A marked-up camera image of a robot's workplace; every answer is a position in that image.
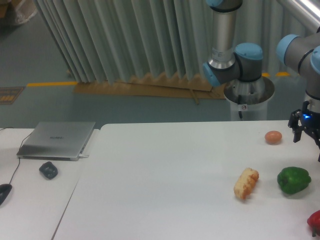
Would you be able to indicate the black computer mouse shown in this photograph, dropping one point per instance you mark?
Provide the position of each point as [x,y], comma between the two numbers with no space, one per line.
[5,190]

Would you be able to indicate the pale green curtain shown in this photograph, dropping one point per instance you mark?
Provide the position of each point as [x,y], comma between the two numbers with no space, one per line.
[110,40]

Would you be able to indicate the red bell pepper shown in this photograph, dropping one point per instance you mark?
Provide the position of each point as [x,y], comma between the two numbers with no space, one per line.
[314,223]

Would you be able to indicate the brown egg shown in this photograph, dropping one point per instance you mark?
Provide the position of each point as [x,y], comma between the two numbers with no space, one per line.
[273,137]

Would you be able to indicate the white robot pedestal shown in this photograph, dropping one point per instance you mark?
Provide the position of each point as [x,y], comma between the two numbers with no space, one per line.
[248,101]

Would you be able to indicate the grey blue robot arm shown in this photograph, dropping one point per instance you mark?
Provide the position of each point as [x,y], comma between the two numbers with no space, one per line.
[239,68]

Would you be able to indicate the bread roll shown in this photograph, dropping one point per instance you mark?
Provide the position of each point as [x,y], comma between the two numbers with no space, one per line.
[246,183]

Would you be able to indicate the silver closed laptop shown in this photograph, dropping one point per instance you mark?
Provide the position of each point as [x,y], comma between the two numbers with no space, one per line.
[57,140]

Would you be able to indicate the green bell pepper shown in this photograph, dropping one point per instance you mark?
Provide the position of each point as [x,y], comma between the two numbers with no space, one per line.
[292,180]

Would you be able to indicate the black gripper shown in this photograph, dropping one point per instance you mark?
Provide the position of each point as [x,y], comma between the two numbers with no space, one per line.
[308,119]

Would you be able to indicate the black controller puck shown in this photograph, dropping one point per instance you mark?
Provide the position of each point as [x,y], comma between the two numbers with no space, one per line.
[48,170]

